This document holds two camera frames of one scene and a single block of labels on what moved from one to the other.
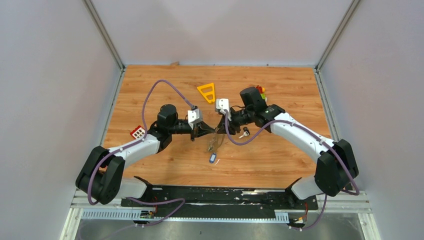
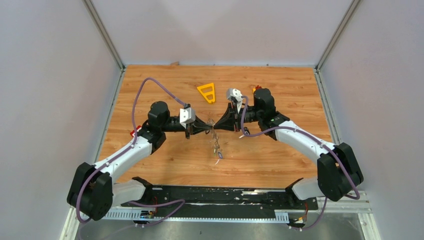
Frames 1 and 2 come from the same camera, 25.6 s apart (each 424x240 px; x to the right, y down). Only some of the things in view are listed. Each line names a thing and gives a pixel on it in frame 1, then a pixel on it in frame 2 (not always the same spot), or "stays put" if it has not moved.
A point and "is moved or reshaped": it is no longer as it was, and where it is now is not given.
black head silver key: [246, 132] stays put
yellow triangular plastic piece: [207, 93] stays put
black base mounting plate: [201, 201] stays put
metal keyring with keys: [213, 141] is moved or reshaped
